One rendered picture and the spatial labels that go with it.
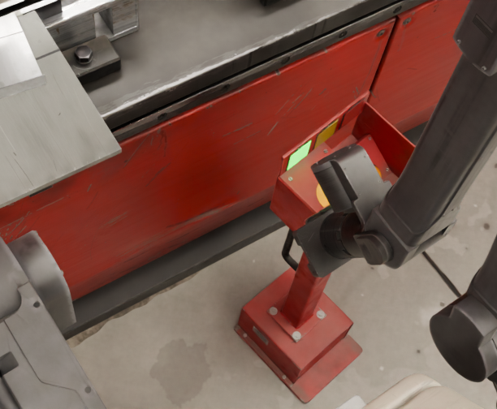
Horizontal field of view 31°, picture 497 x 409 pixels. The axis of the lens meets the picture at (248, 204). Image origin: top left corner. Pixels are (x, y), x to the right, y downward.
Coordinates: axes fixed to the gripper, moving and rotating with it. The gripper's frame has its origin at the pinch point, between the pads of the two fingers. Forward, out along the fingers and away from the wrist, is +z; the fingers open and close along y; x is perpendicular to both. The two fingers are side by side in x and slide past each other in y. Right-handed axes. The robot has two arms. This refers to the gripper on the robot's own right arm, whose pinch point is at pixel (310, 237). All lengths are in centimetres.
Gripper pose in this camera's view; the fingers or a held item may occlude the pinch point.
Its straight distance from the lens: 116.7
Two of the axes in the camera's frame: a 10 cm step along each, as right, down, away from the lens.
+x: 4.7, 8.8, 1.1
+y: -8.1, 4.8, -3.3
